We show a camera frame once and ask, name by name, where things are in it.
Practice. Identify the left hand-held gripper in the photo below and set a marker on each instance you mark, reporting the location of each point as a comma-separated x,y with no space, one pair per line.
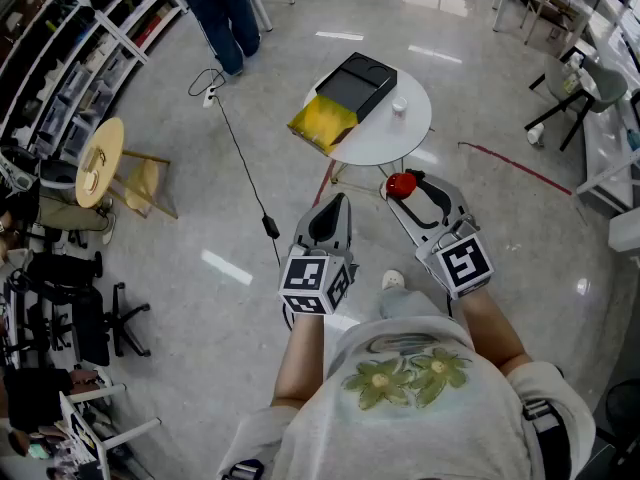
305,275

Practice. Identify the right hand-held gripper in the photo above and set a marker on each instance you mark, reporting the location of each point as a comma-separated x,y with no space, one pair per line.
465,265

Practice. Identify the dark bottle with red cap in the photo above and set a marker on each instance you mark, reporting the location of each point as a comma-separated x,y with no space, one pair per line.
400,184

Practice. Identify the black box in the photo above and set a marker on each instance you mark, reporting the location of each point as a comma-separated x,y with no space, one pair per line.
357,85

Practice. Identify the person's left forearm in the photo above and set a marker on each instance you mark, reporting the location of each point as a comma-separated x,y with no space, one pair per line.
300,353

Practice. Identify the person's right forearm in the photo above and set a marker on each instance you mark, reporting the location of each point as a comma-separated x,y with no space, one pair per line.
487,328

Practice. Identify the white box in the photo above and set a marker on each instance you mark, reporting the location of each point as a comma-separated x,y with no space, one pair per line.
625,230

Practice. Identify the red floor tape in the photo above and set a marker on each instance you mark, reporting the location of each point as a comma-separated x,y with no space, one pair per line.
520,167
324,184

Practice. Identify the black power adapter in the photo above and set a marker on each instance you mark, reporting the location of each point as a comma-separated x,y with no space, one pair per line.
271,226

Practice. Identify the person's white shoe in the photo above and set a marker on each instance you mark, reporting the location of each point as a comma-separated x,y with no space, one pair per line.
393,279

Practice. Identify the white round table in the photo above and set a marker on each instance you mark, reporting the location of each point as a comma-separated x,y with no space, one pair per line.
395,140

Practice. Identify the person's grey trouser leg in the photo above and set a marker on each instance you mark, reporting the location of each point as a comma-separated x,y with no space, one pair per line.
407,305

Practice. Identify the small white cup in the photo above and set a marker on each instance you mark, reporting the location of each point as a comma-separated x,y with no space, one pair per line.
399,107

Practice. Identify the white paper cup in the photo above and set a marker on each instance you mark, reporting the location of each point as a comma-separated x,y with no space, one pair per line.
535,134

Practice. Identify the white power strip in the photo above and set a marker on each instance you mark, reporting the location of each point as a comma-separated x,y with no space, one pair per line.
208,97

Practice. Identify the long white desk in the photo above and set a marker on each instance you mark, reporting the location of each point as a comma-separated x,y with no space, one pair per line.
607,143

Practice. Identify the grey chair with black legs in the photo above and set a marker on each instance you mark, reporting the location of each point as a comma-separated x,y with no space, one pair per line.
607,85

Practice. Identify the person's white flower-print shirt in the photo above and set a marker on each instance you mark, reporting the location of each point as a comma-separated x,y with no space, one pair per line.
400,433

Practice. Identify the white rectangular table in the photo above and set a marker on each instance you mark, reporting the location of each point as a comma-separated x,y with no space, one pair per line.
263,3

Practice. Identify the round wooden side table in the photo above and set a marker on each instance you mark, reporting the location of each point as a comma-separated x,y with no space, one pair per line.
100,160

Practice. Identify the white desk with equipment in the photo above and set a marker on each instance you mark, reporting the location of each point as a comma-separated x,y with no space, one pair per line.
550,5

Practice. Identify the black office chair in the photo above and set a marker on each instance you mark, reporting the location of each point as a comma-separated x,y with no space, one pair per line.
92,325

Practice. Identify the white shelf rack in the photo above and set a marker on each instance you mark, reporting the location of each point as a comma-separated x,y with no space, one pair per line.
75,58

